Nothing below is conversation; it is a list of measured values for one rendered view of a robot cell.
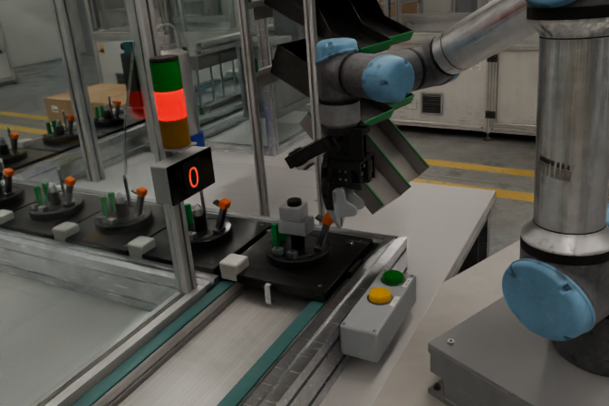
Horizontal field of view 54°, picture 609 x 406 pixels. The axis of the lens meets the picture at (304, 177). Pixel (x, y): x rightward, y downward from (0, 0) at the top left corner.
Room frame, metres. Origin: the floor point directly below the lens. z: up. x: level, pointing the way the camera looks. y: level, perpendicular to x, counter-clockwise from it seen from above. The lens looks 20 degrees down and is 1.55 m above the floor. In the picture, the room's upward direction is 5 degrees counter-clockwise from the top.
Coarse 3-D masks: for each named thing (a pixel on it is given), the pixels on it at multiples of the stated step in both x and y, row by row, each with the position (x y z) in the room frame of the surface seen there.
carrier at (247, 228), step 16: (192, 224) 1.28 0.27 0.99; (208, 224) 1.27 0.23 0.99; (224, 224) 1.26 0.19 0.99; (240, 224) 1.30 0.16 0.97; (256, 224) 1.29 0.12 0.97; (192, 240) 1.18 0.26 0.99; (208, 240) 1.18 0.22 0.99; (224, 240) 1.20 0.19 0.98; (240, 240) 1.21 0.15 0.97; (256, 240) 1.23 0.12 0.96; (192, 256) 1.15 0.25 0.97; (208, 256) 1.14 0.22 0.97; (224, 256) 1.14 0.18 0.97; (208, 272) 1.09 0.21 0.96
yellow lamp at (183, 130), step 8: (184, 120) 1.00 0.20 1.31; (160, 128) 1.00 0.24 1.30; (168, 128) 0.99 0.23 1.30; (176, 128) 0.99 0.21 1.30; (184, 128) 1.00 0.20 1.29; (168, 136) 0.99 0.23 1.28; (176, 136) 0.99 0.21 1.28; (184, 136) 1.00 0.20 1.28; (168, 144) 0.99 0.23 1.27; (176, 144) 0.99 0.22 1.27; (184, 144) 1.00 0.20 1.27
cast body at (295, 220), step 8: (288, 200) 1.12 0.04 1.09; (296, 200) 1.11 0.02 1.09; (280, 208) 1.11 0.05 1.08; (288, 208) 1.10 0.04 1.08; (296, 208) 1.10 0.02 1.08; (304, 208) 1.12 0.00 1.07; (280, 216) 1.11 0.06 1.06; (288, 216) 1.10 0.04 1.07; (296, 216) 1.09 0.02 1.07; (304, 216) 1.11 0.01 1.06; (312, 216) 1.12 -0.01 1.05; (280, 224) 1.11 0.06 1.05; (288, 224) 1.10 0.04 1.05; (296, 224) 1.09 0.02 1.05; (304, 224) 1.09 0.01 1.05; (312, 224) 1.11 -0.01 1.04; (280, 232) 1.11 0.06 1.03; (288, 232) 1.10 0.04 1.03; (296, 232) 1.10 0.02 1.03; (304, 232) 1.09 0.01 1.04
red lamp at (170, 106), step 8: (160, 96) 0.99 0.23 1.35; (168, 96) 0.99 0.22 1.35; (176, 96) 0.99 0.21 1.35; (160, 104) 0.99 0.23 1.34; (168, 104) 0.99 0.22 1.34; (176, 104) 0.99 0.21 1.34; (184, 104) 1.01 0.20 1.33; (160, 112) 0.99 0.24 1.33; (168, 112) 0.99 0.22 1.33; (176, 112) 0.99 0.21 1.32; (184, 112) 1.00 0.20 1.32; (160, 120) 1.00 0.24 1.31; (168, 120) 0.99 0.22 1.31; (176, 120) 0.99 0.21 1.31
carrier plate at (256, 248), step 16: (336, 240) 1.17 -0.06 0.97; (368, 240) 1.16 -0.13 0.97; (256, 256) 1.12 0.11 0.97; (336, 256) 1.10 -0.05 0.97; (352, 256) 1.09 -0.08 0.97; (256, 272) 1.06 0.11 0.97; (272, 272) 1.05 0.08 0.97; (288, 272) 1.05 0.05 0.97; (304, 272) 1.04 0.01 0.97; (320, 272) 1.04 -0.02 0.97; (336, 272) 1.03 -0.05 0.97; (288, 288) 1.00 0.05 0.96; (304, 288) 0.98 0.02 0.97; (320, 288) 0.97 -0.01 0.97; (336, 288) 1.00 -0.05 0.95
